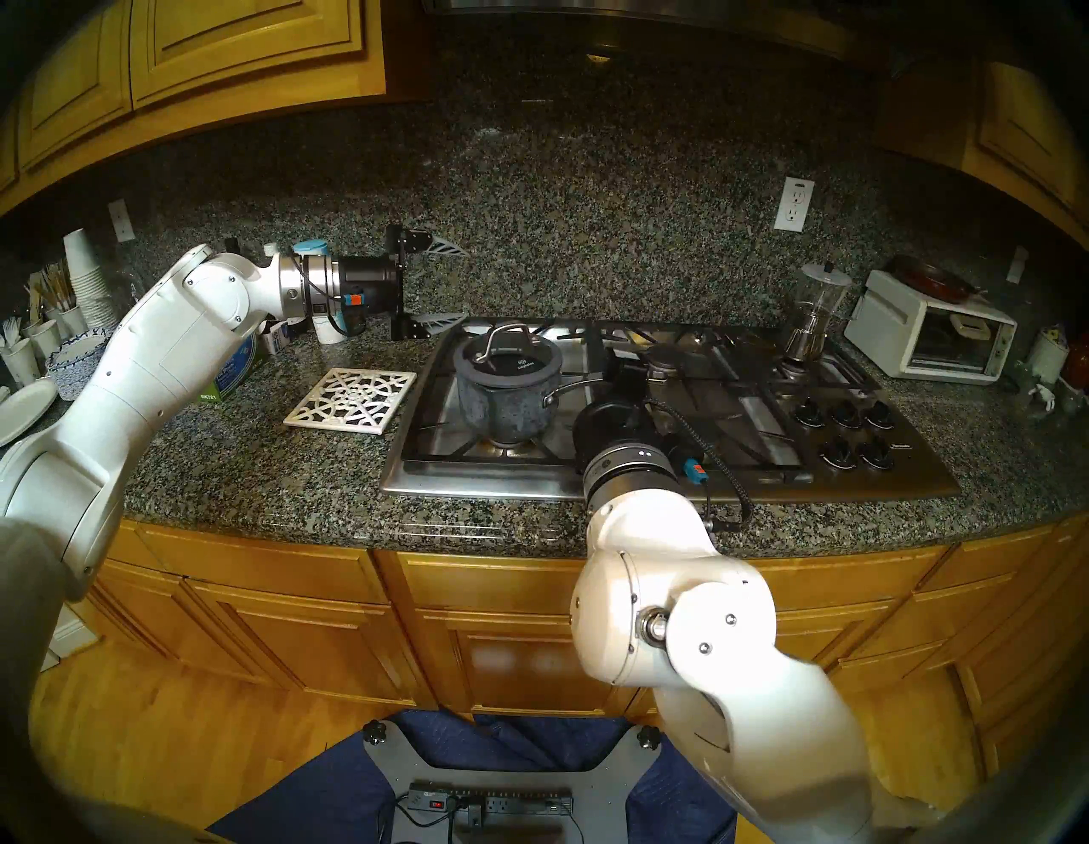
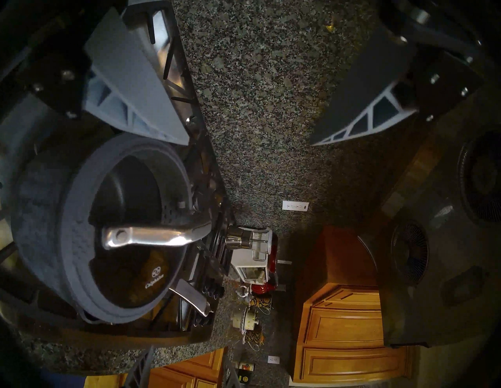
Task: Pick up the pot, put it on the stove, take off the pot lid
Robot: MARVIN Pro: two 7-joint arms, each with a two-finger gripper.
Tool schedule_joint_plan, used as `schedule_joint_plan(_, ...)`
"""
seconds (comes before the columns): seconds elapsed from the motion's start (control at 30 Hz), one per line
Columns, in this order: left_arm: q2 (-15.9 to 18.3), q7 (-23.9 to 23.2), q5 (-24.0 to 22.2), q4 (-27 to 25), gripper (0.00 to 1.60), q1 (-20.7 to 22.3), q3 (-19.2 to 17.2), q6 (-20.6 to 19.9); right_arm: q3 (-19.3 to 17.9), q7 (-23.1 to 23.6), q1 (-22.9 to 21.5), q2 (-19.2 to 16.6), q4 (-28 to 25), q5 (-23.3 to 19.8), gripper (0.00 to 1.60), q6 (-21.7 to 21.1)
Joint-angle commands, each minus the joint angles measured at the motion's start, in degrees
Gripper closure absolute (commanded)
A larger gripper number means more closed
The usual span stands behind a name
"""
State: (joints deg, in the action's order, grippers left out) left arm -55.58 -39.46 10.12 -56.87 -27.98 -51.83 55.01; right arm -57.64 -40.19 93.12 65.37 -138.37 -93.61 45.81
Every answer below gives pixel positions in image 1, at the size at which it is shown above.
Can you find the wooden lower cabinets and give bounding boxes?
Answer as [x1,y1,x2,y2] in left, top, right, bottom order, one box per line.
[68,510,1089,758]

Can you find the paper cup wooden utensils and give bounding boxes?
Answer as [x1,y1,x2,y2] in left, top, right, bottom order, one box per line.
[38,262,90,337]

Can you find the white lattice trivet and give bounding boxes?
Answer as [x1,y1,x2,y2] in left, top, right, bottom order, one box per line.
[283,368,418,436]

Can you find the stack of paper cups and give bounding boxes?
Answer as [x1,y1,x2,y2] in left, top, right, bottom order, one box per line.
[63,228,120,328]

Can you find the wooden corner upper cabinet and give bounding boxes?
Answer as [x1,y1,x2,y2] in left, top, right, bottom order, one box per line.
[876,51,1089,248]

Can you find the paper cup plastic forks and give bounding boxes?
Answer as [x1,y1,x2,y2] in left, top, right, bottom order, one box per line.
[0,316,41,388]

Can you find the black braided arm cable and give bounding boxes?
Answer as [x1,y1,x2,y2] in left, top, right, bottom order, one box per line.
[651,396,754,534]

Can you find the wooden cabinets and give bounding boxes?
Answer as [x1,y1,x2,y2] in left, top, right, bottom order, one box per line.
[0,0,388,214]
[68,510,1089,758]

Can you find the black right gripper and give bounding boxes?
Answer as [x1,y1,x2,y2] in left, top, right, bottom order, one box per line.
[572,400,675,476]

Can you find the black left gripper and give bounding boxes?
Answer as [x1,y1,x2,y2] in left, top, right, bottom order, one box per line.
[336,223,469,343]

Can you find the white double wall outlet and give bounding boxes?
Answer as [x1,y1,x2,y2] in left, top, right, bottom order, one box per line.
[773,177,815,233]

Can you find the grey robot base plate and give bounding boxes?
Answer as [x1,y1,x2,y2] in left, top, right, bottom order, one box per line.
[364,721,663,844]

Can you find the red frying pan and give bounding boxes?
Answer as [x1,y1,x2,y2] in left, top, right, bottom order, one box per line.
[885,255,988,305]

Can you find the grey speckled saucepan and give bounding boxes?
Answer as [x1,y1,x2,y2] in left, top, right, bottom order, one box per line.
[453,323,607,449]

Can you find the white toaster oven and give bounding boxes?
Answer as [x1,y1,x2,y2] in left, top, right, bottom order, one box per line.
[844,270,1018,385]

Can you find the glass pot lid grey rim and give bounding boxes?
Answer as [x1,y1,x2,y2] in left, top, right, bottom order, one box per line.
[453,323,563,388]

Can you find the glass blender jar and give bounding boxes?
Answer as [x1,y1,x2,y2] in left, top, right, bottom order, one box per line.
[783,262,853,367]

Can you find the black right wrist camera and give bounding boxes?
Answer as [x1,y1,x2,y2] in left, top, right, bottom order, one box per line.
[600,357,652,408]

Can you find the wooden upper cabinets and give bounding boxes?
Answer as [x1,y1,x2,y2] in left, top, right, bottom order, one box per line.
[0,0,388,214]

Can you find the paper cup brown cutlery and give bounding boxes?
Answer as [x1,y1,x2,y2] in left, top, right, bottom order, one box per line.
[26,277,65,358]

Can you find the grey power strip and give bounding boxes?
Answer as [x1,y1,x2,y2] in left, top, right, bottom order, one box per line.
[407,784,575,818]

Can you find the blue patterned bowl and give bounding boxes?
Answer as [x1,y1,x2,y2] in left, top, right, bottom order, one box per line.
[44,330,110,401]

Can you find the blue blanket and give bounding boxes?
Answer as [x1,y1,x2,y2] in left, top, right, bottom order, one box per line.
[207,708,739,844]

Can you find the leaf print salt canister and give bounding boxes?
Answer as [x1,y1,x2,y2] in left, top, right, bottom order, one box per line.
[294,240,350,345]

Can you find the blue green foil box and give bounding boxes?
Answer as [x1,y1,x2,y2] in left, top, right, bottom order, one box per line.
[200,332,260,405]

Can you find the stainless gas cooktop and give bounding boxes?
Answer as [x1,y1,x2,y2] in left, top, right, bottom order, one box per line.
[380,316,962,503]

